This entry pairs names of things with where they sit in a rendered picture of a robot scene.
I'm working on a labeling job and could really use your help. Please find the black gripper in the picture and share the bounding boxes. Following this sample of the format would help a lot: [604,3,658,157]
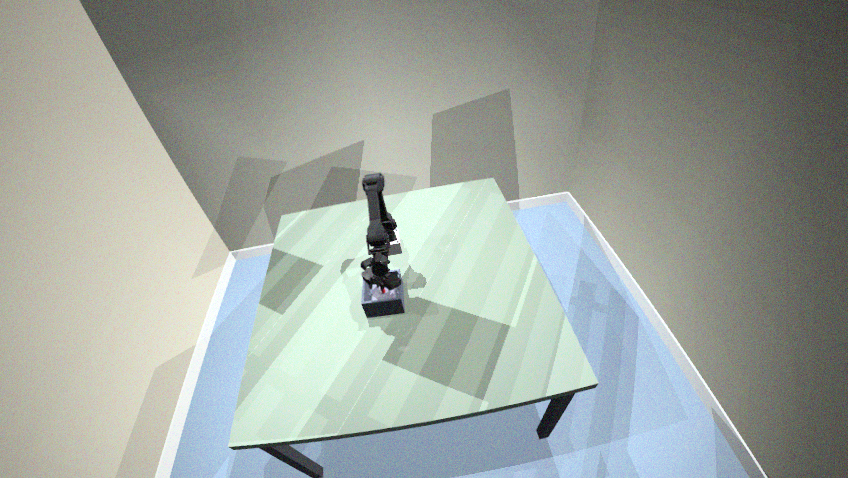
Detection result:
[361,257,401,291]

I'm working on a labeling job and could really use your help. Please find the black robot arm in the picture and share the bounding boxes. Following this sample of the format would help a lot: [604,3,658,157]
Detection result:
[361,173,397,285]

